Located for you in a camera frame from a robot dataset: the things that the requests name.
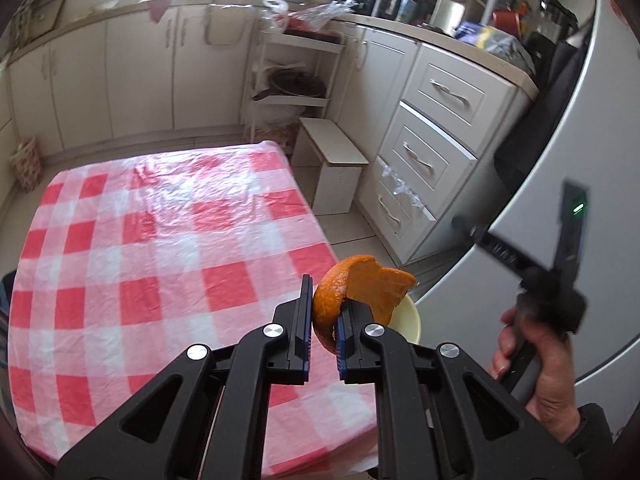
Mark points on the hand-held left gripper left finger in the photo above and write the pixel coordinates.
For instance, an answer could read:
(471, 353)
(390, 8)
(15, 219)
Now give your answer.
(306, 340)

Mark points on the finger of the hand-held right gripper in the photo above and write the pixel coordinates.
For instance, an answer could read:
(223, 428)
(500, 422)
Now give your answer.
(470, 232)

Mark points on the dark striped cloth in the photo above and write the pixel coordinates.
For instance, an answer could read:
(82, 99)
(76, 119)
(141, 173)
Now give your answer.
(530, 135)

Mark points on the grey plastic bag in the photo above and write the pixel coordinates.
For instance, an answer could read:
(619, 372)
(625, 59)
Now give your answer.
(507, 52)

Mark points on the white rice cooker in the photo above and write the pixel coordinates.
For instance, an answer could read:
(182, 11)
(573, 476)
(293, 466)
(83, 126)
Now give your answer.
(457, 7)

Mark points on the clear plastic wrap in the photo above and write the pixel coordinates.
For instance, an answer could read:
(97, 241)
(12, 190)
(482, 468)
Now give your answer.
(400, 187)

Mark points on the person's right forearm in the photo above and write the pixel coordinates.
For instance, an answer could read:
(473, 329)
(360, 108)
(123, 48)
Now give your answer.
(590, 435)

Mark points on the orange peel piece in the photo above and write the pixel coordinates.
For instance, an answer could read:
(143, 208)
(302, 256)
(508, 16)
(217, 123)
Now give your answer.
(370, 285)

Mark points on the pink hanging cloth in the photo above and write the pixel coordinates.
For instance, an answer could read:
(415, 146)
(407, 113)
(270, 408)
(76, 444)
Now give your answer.
(157, 12)

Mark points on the clear bag with red contents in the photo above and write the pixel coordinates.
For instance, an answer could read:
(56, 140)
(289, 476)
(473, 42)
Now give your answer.
(310, 17)

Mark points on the white wooden stool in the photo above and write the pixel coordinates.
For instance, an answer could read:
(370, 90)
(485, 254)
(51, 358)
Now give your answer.
(330, 140)

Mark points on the white shelf rack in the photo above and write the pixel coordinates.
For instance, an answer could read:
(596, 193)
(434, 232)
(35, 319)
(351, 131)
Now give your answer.
(252, 60)

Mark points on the white kitchen base cabinets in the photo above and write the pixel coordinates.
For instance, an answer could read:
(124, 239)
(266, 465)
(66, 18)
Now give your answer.
(135, 70)

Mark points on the white double door cabinet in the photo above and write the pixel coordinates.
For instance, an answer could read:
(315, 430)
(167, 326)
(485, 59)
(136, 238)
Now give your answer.
(380, 75)

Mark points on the black frying pan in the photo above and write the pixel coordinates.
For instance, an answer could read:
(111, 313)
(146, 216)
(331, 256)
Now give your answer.
(295, 85)

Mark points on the person's right hand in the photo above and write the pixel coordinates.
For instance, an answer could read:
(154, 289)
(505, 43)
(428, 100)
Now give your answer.
(557, 385)

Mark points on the grey refrigerator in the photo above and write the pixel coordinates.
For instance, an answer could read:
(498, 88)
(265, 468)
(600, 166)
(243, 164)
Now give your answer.
(550, 185)

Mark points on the patterned floor basket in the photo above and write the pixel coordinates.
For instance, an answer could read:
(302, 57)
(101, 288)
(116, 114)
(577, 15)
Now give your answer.
(27, 165)

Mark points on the blue yellow packet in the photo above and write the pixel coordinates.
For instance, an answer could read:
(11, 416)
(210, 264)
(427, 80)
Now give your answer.
(475, 32)

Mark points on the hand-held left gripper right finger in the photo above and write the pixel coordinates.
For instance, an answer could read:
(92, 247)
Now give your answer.
(341, 350)

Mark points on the black appliance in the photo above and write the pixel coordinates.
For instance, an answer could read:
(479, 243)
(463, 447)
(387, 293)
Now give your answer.
(552, 30)

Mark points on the cream plastic bin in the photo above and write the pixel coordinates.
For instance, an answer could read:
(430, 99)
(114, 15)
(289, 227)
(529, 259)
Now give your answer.
(407, 320)

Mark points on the red pot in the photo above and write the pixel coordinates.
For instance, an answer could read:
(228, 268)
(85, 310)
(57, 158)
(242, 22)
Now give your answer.
(507, 20)

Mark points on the red white checked tablecloth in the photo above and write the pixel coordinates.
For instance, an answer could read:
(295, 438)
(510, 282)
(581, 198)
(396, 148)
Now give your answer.
(150, 260)

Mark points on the white plastic bag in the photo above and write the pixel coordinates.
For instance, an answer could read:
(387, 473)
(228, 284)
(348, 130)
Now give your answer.
(275, 127)

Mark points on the white drawer cabinet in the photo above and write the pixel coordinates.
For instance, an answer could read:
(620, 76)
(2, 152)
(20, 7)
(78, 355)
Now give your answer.
(500, 125)

